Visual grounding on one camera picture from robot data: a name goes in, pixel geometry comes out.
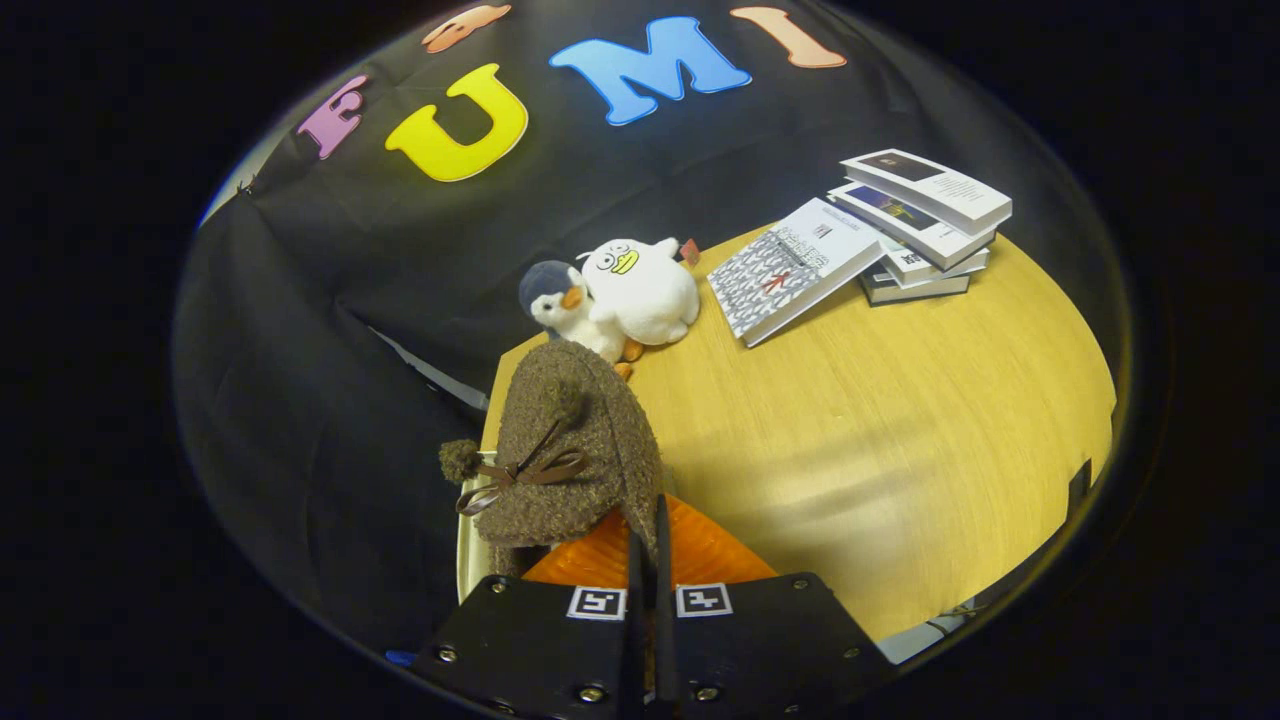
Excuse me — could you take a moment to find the thin white book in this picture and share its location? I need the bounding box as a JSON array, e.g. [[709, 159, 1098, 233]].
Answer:
[[885, 245, 991, 289]]

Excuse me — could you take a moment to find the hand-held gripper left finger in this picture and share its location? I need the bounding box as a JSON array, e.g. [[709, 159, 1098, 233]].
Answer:
[[412, 510, 648, 720]]

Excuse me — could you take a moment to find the black backdrop cloth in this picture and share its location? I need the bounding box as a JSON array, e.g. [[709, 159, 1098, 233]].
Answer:
[[175, 0, 1131, 656]]

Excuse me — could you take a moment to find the blue and white plush penguin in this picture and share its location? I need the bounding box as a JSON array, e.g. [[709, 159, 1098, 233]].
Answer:
[[518, 260, 646, 382]]

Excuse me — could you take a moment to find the white plush duck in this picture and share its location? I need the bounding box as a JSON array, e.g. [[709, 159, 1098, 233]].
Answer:
[[580, 237, 701, 347]]

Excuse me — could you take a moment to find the dark grey book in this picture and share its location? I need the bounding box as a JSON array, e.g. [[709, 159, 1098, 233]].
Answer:
[[860, 265, 971, 306]]

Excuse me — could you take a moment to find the white book with blue picture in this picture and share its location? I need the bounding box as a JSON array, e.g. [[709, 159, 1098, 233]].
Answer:
[[828, 180, 998, 271]]

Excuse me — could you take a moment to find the beige fabric storage box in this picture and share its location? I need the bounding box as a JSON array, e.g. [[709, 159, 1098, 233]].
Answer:
[[456, 450, 498, 605]]

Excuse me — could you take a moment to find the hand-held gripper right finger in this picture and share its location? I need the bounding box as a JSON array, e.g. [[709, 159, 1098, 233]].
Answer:
[[655, 495, 893, 720]]

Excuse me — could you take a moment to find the brown fuzzy slipper shoe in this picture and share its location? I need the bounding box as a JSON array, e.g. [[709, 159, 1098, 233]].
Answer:
[[440, 340, 666, 579]]

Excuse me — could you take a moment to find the grey patterned book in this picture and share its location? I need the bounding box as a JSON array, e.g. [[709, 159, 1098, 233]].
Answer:
[[707, 197, 889, 348]]

